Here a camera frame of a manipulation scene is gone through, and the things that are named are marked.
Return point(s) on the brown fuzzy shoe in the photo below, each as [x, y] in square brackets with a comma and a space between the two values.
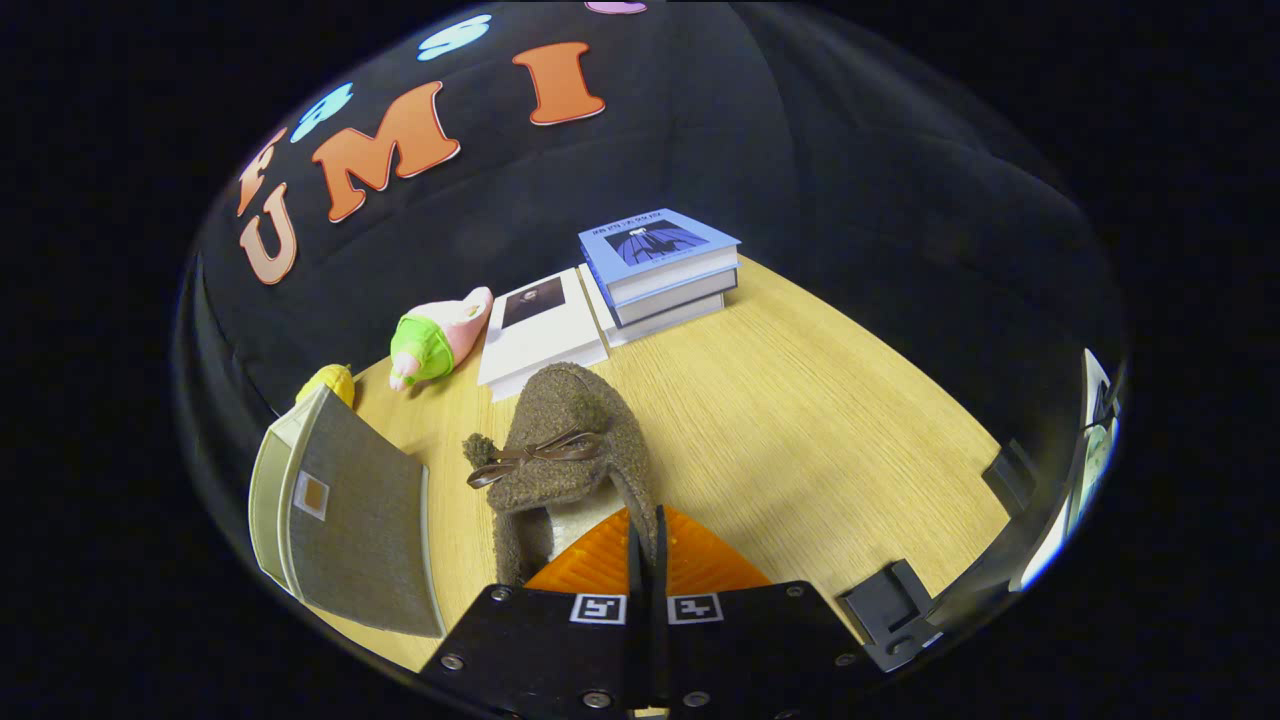
[570, 410]

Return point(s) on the pink and green plush toy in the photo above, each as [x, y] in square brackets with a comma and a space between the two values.
[435, 340]

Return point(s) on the grey fabric storage box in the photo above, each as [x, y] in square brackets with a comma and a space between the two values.
[360, 530]

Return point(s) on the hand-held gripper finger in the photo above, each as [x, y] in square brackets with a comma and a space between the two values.
[660, 570]
[636, 570]

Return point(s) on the white book with portrait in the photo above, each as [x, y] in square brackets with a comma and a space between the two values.
[545, 335]

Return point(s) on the light blue cover book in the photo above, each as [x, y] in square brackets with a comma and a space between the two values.
[655, 245]

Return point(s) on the black table clamp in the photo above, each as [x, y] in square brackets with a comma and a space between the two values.
[890, 610]
[1010, 478]

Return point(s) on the dark blue cover book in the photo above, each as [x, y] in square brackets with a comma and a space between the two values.
[680, 297]

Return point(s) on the yellow plush ball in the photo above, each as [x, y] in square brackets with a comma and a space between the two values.
[330, 385]

